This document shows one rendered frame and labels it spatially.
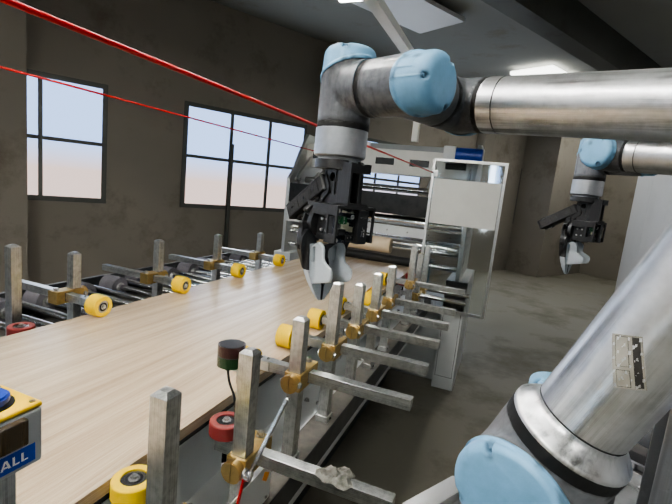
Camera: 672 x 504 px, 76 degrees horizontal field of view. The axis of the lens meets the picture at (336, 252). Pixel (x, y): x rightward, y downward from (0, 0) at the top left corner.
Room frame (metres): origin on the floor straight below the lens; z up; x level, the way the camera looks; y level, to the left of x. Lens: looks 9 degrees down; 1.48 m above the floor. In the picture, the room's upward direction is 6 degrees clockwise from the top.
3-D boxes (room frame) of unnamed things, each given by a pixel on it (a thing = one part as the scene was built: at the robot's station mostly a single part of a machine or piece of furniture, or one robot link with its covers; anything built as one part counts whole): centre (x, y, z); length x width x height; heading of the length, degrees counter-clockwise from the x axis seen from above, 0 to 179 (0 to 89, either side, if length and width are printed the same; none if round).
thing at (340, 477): (0.85, -0.05, 0.87); 0.09 x 0.07 x 0.02; 69
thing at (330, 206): (0.64, 0.00, 1.45); 0.09 x 0.08 x 0.12; 39
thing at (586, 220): (1.17, -0.65, 1.46); 0.09 x 0.08 x 0.12; 39
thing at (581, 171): (1.17, -0.65, 1.61); 0.09 x 0.08 x 0.11; 32
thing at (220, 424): (0.95, 0.22, 0.85); 0.08 x 0.08 x 0.11
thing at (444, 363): (3.78, -0.35, 0.95); 1.65 x 0.70 x 1.90; 69
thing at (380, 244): (3.52, -0.25, 1.05); 1.43 x 0.12 x 0.12; 69
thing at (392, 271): (2.06, -0.28, 0.89); 0.03 x 0.03 x 0.48; 69
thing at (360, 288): (1.59, -0.10, 0.89); 0.03 x 0.03 x 0.48; 69
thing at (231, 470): (0.91, 0.16, 0.85); 0.13 x 0.06 x 0.05; 159
